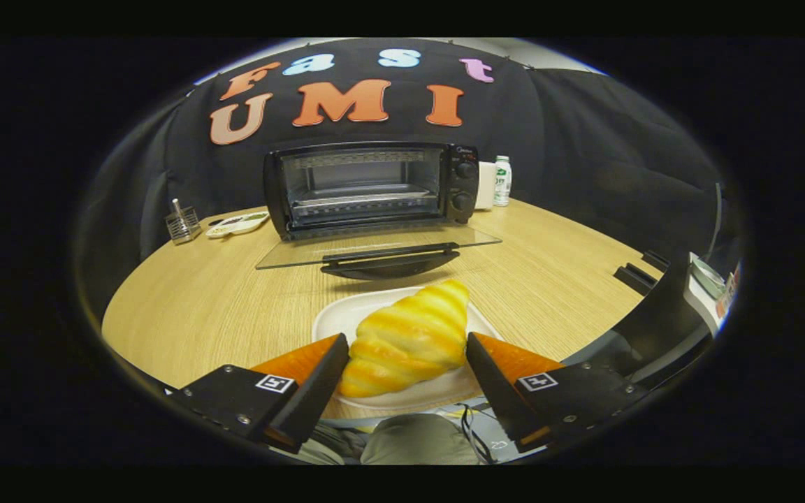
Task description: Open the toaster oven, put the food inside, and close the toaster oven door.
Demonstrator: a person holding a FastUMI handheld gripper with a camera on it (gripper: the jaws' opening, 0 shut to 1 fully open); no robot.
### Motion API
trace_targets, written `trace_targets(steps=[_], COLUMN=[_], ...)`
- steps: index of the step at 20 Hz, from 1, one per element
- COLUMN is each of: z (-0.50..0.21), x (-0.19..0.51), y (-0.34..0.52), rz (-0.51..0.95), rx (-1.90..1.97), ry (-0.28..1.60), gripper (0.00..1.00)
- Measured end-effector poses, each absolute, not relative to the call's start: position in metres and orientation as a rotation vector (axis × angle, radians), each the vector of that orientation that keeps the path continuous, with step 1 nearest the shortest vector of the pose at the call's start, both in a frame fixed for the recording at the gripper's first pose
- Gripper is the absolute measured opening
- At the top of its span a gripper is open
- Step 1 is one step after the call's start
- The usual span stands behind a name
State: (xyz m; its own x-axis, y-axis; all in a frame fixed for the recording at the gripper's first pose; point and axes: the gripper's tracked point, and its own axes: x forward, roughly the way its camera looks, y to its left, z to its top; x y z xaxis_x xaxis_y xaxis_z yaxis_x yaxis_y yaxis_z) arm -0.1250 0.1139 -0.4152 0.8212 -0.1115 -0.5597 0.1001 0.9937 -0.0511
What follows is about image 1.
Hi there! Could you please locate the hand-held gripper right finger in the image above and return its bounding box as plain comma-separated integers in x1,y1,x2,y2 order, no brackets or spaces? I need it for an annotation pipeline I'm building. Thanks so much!
467,332,655,451

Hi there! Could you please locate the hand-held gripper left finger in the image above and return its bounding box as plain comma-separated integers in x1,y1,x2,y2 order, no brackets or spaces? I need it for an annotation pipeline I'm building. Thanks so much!
165,333,351,455

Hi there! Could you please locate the yellow croissant bread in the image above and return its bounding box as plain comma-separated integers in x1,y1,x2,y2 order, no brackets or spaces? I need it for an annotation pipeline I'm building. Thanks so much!
338,279,471,399

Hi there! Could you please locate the black toaster oven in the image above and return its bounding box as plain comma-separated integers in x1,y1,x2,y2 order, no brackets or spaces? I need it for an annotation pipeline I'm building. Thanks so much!
256,142,502,282

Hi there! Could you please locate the white bread toaster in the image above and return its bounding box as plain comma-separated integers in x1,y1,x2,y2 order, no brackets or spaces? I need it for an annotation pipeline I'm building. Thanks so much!
476,161,498,210

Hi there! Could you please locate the white plate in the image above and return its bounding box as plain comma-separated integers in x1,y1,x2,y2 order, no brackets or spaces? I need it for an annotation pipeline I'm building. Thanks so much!
312,285,505,411

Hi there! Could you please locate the person's grey trouser leg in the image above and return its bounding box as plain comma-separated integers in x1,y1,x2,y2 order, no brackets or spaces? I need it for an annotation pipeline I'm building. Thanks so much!
359,414,480,466

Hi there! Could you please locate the small white dish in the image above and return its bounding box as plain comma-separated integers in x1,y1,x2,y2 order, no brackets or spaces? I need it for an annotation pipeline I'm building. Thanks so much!
205,211,270,240

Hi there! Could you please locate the green label plastic bottle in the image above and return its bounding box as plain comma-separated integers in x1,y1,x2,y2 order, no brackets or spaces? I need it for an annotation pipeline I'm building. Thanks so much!
493,155,513,207

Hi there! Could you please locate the white device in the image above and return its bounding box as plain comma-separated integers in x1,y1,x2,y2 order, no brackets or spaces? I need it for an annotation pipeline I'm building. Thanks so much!
686,255,742,336

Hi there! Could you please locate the black backdrop cloth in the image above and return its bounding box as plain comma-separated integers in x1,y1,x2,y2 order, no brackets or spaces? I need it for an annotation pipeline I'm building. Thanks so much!
78,38,725,280

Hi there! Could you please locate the metal wire utensil holder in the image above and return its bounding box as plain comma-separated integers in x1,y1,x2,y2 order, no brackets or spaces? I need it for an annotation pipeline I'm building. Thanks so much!
165,198,203,245

